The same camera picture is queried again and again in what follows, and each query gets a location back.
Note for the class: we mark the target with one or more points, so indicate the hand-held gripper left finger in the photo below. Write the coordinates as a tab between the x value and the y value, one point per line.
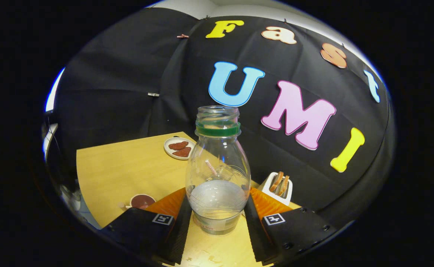
181	237

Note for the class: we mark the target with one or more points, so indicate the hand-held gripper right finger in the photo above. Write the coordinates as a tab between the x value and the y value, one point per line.
254	233

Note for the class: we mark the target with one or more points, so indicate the clear plastic juice bottle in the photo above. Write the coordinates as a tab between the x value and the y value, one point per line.
218	200

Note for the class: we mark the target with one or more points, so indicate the white toaster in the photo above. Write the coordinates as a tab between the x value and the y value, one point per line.
267	187

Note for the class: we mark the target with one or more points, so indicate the toast slice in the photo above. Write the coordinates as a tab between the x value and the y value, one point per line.
284	186
276	181

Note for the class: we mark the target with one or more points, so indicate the striped pink straw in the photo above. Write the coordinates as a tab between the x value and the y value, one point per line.
211	167

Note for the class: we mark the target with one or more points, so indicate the red food piece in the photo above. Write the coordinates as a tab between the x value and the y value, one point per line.
182	152
178	145

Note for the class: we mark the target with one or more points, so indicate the wooden table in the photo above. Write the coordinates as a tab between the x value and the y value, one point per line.
120	174

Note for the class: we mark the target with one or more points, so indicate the round white plate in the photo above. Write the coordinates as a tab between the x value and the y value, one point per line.
169	149

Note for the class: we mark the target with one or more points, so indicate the silver clip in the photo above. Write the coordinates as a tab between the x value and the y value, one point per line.
153	94

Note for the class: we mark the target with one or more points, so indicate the black backdrop cloth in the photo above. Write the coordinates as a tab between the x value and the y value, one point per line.
120	74

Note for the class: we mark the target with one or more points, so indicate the orange clip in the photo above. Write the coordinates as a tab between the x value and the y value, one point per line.
182	36

